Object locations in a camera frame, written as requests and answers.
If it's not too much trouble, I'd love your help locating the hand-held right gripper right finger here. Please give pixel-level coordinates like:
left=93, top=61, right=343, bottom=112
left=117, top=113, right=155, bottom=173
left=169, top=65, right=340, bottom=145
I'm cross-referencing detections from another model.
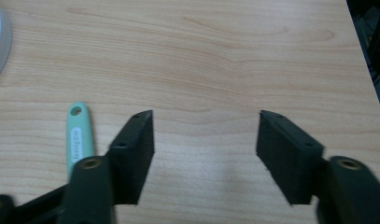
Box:
left=256, top=109, right=380, bottom=224

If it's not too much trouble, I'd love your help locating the dark metal stand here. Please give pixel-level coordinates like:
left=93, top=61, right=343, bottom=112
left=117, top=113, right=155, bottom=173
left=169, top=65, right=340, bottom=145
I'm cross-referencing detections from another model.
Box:
left=345, top=0, right=380, bottom=125

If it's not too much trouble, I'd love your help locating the mint green tool handle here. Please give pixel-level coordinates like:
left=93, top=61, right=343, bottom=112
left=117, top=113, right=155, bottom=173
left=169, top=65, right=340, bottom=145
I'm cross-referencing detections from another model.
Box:
left=65, top=102, right=95, bottom=181

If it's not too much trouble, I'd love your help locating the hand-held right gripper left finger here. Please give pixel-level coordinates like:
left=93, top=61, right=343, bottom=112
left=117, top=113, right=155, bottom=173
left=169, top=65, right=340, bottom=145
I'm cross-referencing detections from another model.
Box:
left=57, top=109, right=156, bottom=224

